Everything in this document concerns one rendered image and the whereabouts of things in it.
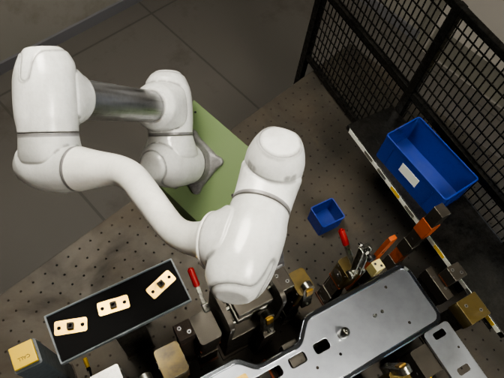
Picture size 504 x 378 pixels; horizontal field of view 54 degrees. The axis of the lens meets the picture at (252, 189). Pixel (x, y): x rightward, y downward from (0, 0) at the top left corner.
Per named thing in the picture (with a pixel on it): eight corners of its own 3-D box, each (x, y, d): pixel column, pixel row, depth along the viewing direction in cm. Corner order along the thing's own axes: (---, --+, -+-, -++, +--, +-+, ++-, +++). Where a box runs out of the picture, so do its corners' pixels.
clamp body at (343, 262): (322, 309, 187) (348, 280, 156) (309, 286, 190) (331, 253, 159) (337, 301, 189) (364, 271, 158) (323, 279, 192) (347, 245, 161)
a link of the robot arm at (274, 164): (248, 157, 95) (227, 214, 88) (256, 106, 81) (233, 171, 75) (301, 172, 94) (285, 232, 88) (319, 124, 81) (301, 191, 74)
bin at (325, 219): (318, 237, 201) (322, 228, 193) (305, 217, 204) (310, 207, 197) (340, 226, 204) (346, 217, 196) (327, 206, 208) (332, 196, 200)
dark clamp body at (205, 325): (200, 368, 172) (200, 346, 139) (185, 337, 177) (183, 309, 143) (218, 358, 175) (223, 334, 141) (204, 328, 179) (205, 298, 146)
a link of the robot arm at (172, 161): (169, 184, 185) (131, 191, 165) (167, 136, 183) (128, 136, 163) (206, 185, 178) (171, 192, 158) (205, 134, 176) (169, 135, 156)
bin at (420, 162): (429, 217, 172) (445, 201, 161) (373, 154, 183) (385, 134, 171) (461, 196, 177) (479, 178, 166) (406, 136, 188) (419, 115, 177)
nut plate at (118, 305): (99, 316, 132) (98, 316, 131) (96, 304, 134) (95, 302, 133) (130, 307, 134) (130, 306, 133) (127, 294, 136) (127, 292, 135)
